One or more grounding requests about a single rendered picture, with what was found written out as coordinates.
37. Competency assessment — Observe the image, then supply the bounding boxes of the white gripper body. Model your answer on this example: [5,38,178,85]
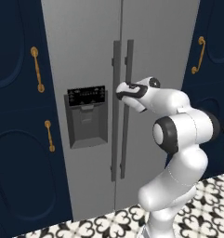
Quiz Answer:
[121,95,148,113]

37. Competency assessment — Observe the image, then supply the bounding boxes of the plain grey fridge door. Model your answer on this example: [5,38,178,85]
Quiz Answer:
[114,0,201,212]

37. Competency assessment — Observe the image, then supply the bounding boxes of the grey fridge door with dispenser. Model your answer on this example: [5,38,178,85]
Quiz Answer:
[40,0,124,222]

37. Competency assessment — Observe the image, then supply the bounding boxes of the dark grey fridge door handle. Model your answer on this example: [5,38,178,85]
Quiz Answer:
[119,39,135,180]
[111,40,123,182]

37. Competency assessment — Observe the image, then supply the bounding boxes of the gold cupboard handle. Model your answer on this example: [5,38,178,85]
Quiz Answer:
[191,35,206,75]
[44,119,56,153]
[30,46,46,94]

